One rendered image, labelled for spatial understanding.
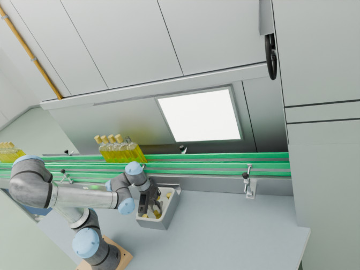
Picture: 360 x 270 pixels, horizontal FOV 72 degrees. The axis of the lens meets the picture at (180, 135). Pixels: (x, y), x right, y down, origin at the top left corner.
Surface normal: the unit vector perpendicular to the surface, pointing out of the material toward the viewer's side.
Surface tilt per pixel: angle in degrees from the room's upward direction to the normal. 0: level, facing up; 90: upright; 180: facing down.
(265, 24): 29
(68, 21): 90
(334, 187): 90
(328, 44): 90
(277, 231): 0
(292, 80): 90
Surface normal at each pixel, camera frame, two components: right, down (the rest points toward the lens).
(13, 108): 0.89, -0.05
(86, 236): -0.25, -0.66
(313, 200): -0.33, 0.63
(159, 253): -0.33, -0.77
